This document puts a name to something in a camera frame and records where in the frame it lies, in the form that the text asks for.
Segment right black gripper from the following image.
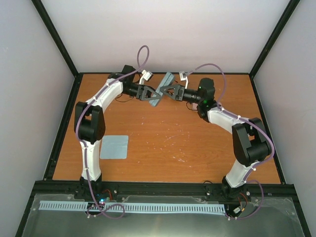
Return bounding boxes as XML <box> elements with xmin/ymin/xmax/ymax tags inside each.
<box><xmin>159</xmin><ymin>84</ymin><xmax>202</xmax><ymax>105</ymax></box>

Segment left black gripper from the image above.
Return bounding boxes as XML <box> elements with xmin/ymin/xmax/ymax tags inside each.
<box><xmin>122</xmin><ymin>83</ymin><xmax>162</xmax><ymax>101</ymax></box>

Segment grey-blue glasses case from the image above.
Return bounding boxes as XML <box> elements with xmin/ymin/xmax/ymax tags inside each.
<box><xmin>148</xmin><ymin>72</ymin><xmax>175</xmax><ymax>108</ymax></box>

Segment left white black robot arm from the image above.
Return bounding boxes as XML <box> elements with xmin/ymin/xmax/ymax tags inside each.
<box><xmin>74</xmin><ymin>65</ymin><xmax>160</xmax><ymax>199</ymax></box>

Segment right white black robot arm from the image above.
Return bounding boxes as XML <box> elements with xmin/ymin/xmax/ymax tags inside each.
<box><xmin>159</xmin><ymin>78</ymin><xmax>275</xmax><ymax>200</ymax></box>

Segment left light-blue cleaning cloth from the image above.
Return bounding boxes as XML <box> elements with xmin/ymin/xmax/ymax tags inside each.
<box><xmin>100</xmin><ymin>135</ymin><xmax>129</xmax><ymax>159</ymax></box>

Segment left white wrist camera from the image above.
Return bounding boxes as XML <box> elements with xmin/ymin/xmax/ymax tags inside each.
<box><xmin>139</xmin><ymin>70</ymin><xmax>153</xmax><ymax>85</ymax></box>

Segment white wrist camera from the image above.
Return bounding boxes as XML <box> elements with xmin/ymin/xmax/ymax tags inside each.
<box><xmin>139</xmin><ymin>70</ymin><xmax>153</xmax><ymax>85</ymax></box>
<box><xmin>179</xmin><ymin>71</ymin><xmax>189</xmax><ymax>89</ymax></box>

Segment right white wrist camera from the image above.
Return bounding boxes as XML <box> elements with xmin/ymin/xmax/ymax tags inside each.
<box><xmin>179</xmin><ymin>71</ymin><xmax>189</xmax><ymax>89</ymax></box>

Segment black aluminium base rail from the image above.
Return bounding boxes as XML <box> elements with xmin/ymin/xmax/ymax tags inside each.
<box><xmin>31</xmin><ymin>180</ymin><xmax>297</xmax><ymax>202</ymax></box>

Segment black cage frame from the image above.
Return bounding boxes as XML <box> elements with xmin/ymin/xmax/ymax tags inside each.
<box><xmin>16</xmin><ymin>0</ymin><xmax>311</xmax><ymax>237</ymax></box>

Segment light-blue slotted cable duct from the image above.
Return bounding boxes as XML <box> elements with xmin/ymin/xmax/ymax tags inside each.
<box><xmin>38</xmin><ymin>200</ymin><xmax>225</xmax><ymax>215</ymax></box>

